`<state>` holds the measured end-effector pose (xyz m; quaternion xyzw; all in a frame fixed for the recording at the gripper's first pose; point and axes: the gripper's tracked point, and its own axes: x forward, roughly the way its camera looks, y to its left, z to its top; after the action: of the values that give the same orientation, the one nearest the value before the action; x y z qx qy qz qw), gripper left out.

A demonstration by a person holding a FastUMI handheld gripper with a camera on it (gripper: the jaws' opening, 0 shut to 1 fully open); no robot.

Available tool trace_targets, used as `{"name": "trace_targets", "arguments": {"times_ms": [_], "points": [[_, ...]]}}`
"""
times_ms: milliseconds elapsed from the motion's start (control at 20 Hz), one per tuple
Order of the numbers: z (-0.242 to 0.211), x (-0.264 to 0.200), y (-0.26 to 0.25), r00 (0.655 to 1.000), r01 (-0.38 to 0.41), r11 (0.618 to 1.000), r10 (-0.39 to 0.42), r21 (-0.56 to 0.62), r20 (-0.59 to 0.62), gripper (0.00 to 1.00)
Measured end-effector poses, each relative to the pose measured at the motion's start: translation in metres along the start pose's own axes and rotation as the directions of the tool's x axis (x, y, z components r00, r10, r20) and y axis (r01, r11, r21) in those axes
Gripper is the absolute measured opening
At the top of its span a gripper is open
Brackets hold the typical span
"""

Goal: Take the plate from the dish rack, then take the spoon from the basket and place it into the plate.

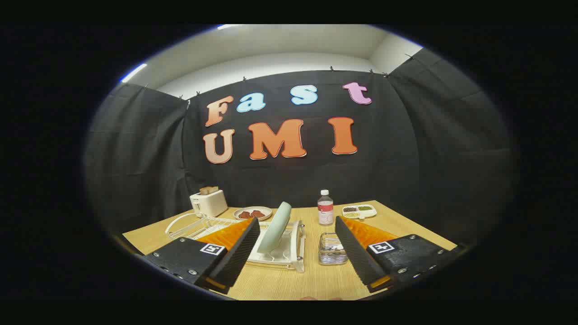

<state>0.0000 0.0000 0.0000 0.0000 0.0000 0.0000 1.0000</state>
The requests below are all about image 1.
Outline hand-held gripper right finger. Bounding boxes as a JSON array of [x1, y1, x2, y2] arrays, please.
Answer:
[[335, 216, 461, 293]]

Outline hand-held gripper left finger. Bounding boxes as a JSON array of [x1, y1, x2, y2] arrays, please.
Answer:
[[144, 218, 261, 295]]

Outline metal wire basket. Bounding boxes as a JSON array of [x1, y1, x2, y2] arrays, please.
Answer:
[[318, 232, 348, 266]]

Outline pale green plate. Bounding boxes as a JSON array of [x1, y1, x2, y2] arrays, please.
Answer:
[[256, 201, 292, 254]]

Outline white wire dish rack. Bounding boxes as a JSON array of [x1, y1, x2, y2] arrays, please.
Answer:
[[165, 213, 306, 273]]

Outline beige plate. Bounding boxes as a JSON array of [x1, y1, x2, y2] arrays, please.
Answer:
[[233, 206, 273, 221]]

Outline white divided snack tray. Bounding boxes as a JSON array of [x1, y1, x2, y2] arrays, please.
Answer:
[[341, 204, 378, 220]]

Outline clear plastic water bottle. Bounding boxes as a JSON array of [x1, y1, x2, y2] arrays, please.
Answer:
[[317, 190, 334, 226]]

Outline white toaster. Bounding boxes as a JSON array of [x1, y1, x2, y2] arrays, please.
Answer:
[[190, 189, 228, 218]]

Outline black backdrop cloth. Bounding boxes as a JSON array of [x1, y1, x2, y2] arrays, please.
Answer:
[[84, 47, 515, 244]]

